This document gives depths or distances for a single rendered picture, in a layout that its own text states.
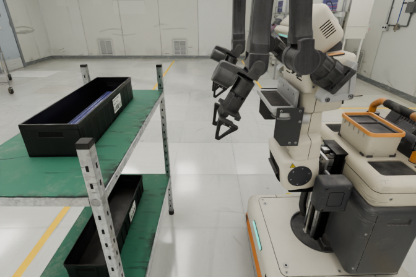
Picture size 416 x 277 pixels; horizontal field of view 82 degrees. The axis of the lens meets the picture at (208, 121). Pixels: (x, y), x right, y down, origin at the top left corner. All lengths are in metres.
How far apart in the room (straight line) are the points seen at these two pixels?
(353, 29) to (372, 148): 3.42
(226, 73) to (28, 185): 0.61
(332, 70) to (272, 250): 0.94
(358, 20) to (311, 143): 3.59
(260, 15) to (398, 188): 0.78
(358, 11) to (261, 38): 3.81
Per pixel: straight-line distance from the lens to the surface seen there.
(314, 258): 1.42
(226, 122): 0.71
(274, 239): 1.43
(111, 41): 8.62
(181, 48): 8.11
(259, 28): 0.71
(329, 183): 1.07
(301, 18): 0.74
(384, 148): 1.21
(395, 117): 1.42
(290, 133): 0.96
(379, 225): 1.21
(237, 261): 1.67
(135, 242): 1.34
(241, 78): 0.72
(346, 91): 0.85
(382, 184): 1.08
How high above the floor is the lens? 1.36
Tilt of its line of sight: 24 degrees down
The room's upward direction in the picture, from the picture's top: straight up
